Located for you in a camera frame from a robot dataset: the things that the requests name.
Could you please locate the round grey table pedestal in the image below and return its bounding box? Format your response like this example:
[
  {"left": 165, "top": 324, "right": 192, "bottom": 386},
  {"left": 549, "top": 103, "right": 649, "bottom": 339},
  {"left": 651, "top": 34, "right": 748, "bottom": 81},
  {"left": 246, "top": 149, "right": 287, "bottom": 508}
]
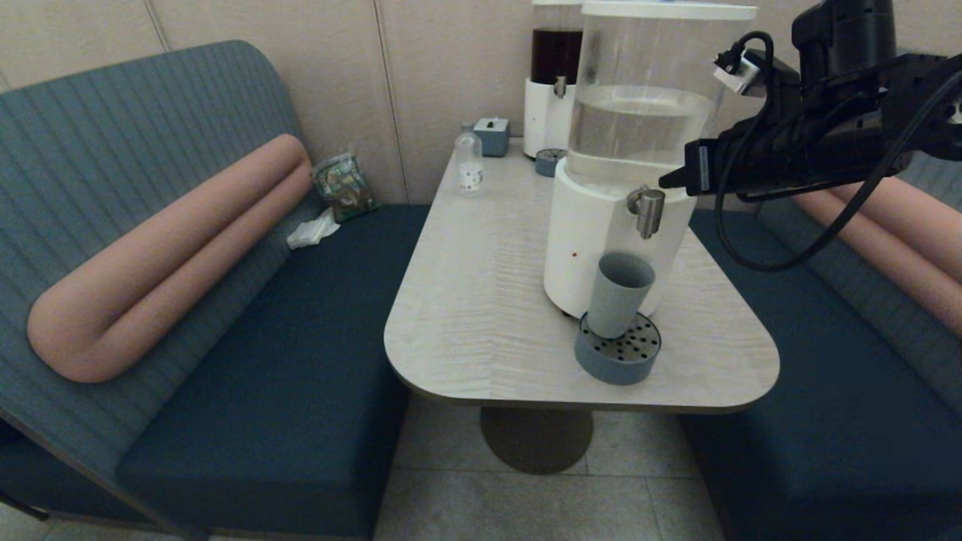
[{"left": 479, "top": 407, "right": 594, "bottom": 476}]

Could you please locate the patterned snack bag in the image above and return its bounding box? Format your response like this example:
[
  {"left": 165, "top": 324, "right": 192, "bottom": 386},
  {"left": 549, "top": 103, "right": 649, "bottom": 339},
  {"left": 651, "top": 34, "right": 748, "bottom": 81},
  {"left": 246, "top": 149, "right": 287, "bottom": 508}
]
[{"left": 310, "top": 153, "right": 379, "bottom": 223}]

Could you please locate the large blue round drip tray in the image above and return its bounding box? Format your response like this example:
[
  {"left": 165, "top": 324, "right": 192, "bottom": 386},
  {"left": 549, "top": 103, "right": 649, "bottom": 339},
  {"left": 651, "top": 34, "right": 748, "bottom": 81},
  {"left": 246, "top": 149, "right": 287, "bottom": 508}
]
[{"left": 574, "top": 310, "right": 663, "bottom": 385}]

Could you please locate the teal upholstered booth sofa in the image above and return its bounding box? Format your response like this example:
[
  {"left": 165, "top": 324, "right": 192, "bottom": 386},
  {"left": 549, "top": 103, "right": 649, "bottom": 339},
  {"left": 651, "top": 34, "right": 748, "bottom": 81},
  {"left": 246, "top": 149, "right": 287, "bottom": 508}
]
[
  {"left": 680, "top": 47, "right": 962, "bottom": 541},
  {"left": 0, "top": 40, "right": 433, "bottom": 541}
]

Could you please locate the pink tubular bolster cushion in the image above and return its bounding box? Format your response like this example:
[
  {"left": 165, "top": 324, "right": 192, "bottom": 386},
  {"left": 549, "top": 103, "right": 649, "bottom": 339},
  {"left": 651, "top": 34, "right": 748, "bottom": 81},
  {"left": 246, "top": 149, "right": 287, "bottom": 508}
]
[
  {"left": 789, "top": 174, "right": 962, "bottom": 337},
  {"left": 27, "top": 134, "right": 313, "bottom": 384}
]

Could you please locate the clear water dispenser white base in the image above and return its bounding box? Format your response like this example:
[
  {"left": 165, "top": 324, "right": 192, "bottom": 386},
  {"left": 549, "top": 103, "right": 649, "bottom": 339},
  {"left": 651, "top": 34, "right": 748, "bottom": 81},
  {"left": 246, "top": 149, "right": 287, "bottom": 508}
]
[{"left": 543, "top": 2, "right": 758, "bottom": 320}]

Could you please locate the blue-grey tissue box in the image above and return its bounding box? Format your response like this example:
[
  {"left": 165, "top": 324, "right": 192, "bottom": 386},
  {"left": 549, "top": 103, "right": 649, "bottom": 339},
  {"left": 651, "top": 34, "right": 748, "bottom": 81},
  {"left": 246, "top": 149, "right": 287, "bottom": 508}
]
[{"left": 473, "top": 117, "right": 511, "bottom": 158}]

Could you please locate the steel water dispenser tap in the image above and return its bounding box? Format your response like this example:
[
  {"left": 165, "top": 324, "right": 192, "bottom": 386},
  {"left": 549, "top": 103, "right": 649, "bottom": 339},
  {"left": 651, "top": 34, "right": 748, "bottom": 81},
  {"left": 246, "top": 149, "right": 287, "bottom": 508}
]
[{"left": 628, "top": 186, "right": 667, "bottom": 240}]

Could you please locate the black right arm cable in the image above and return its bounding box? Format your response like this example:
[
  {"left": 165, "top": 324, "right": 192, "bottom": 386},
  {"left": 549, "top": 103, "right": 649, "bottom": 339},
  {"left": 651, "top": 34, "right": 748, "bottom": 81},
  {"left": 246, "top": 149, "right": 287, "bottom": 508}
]
[{"left": 714, "top": 30, "right": 962, "bottom": 273}]

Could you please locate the grey plastic cup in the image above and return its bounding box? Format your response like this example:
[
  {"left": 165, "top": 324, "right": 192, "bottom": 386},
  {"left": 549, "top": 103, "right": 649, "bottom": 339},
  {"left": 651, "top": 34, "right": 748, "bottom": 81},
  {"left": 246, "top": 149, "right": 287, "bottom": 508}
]
[{"left": 586, "top": 252, "right": 656, "bottom": 340}]

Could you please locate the clear plastic bottle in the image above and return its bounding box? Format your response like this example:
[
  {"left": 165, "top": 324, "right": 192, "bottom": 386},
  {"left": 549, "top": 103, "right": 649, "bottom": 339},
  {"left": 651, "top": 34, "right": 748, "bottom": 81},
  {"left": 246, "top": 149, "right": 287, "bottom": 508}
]
[{"left": 455, "top": 122, "right": 484, "bottom": 198}]

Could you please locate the crumpled white tissue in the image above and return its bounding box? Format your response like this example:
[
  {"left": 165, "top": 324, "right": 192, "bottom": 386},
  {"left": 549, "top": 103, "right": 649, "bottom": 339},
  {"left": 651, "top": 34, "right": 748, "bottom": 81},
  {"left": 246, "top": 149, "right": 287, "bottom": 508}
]
[{"left": 286, "top": 207, "right": 340, "bottom": 250}]

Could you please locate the dark beverage dispenser white base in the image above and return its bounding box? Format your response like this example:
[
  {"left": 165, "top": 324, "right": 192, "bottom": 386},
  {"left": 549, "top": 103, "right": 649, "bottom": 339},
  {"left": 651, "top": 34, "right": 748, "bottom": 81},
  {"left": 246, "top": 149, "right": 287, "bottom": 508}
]
[{"left": 522, "top": 0, "right": 584, "bottom": 160}]

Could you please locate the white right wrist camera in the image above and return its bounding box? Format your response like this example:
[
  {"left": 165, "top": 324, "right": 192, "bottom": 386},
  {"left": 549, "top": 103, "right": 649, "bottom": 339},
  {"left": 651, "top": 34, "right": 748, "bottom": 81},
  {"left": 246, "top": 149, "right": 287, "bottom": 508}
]
[{"left": 712, "top": 47, "right": 801, "bottom": 98}]

